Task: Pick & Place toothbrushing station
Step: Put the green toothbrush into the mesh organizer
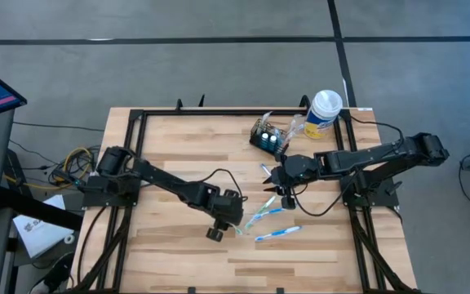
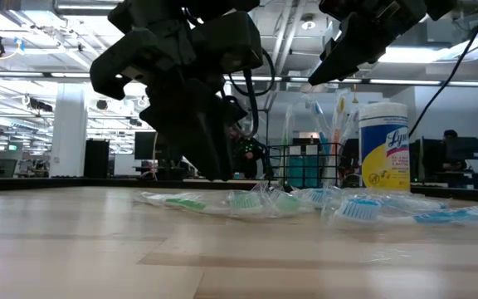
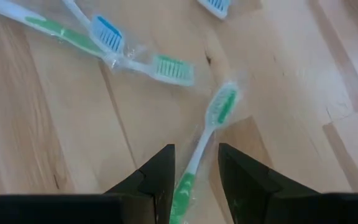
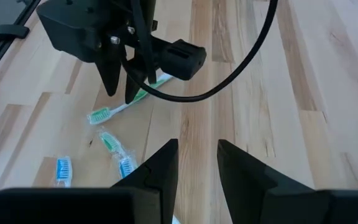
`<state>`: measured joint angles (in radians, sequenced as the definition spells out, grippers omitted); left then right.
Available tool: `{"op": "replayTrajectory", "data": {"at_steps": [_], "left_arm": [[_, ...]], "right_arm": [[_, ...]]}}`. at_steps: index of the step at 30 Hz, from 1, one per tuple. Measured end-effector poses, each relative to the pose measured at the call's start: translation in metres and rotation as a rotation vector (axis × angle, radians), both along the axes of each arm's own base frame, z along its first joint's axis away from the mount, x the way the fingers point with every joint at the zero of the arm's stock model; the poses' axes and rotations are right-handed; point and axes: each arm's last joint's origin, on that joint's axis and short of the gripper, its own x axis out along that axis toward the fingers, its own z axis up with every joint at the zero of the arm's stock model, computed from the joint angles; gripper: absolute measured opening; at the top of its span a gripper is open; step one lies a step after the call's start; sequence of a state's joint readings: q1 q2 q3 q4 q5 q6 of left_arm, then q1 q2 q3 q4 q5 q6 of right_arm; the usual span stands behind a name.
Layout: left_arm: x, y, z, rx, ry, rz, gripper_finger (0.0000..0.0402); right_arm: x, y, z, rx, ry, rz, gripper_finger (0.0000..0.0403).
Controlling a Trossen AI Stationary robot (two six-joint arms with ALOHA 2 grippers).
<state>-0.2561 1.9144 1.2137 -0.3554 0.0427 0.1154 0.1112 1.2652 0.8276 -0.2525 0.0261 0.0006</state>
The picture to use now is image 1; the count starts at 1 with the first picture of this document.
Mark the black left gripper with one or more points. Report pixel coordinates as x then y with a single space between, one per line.
229 206

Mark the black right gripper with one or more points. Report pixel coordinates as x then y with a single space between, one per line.
284 179

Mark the blue white toothbrush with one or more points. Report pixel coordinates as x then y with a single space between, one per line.
301 130
269 212
278 233
265 169

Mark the green white toothbrush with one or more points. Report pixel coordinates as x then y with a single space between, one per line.
237 229
261 211

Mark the blue bottle with white cap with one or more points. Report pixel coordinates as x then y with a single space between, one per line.
273 139

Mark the orange white toothbrush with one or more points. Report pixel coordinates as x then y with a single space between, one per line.
289 141
296 122

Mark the blue toothpaste tube white cap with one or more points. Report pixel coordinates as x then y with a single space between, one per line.
264 136

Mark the purple white toothbrush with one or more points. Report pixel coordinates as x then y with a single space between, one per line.
266 119

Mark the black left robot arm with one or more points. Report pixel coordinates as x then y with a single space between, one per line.
161 179

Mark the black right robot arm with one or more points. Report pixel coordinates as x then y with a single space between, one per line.
373 157

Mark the white-lidded wipes canister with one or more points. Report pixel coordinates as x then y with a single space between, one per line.
325 108

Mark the black desk beam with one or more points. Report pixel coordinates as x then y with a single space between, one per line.
39 209

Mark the person's shoe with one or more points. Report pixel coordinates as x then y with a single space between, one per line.
51 275

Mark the white paper booklet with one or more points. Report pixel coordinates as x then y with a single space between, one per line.
39 232

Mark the black aluminium table frame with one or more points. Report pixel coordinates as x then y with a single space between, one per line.
218 112

